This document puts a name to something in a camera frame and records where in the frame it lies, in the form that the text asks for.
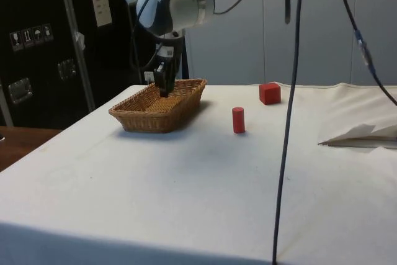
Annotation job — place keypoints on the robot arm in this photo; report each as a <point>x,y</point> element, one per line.
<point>189,1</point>

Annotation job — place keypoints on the black cabinet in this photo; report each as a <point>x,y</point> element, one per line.
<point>34,44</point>

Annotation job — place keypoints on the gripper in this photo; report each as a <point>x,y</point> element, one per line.
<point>170,61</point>

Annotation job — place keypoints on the red cylinder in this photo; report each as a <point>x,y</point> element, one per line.
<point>239,120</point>

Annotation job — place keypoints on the red cube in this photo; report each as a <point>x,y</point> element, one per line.
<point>270,93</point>

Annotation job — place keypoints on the wicker basket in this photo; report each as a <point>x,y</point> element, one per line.
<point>161,113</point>

